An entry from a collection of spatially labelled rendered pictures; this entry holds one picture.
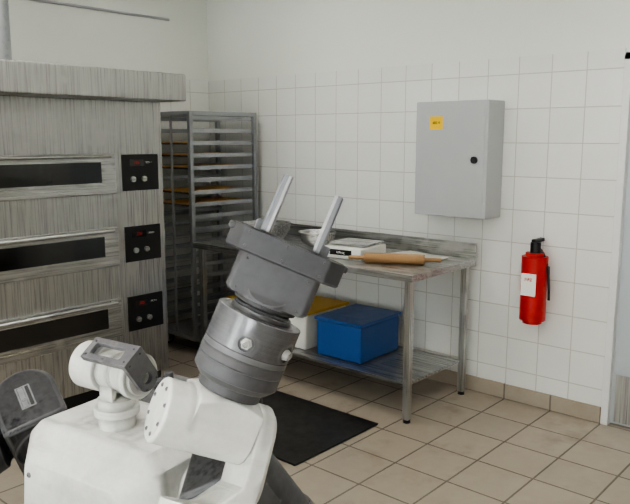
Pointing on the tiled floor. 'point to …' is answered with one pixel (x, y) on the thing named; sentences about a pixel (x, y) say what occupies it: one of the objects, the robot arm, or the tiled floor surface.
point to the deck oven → (69, 217)
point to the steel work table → (398, 360)
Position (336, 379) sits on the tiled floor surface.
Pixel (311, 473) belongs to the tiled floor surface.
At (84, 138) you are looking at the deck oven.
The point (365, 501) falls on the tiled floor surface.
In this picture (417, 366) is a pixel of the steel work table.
